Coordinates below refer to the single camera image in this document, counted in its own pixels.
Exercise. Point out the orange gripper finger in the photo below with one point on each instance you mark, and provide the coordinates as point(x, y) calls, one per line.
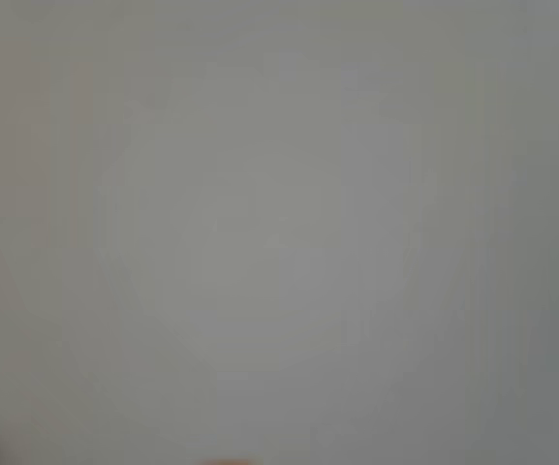
point(230, 462)

